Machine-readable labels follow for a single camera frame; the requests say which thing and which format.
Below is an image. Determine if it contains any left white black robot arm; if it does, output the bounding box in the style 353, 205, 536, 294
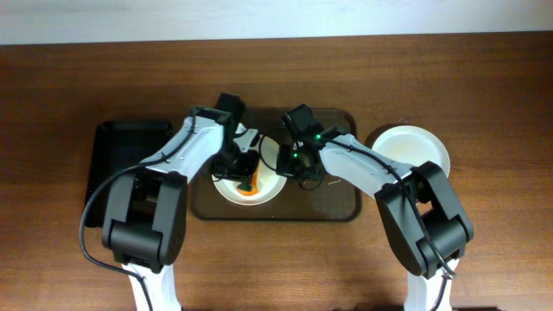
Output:
102, 107, 258, 310

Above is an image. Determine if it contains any orange green sponge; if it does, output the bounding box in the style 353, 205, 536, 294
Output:
236, 170, 258, 196

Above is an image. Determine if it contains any brown serving tray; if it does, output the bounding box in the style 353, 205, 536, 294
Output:
188, 108, 362, 222

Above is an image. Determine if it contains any cream plate with ketchup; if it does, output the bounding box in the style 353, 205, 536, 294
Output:
212, 137, 287, 206

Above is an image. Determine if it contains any black plastic tray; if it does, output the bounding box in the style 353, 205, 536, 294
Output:
86, 119, 173, 221

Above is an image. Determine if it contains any pale green plate with ketchup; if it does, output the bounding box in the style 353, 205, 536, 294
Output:
371, 125, 451, 177

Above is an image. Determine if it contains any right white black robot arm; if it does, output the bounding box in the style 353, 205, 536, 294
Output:
276, 127, 474, 310

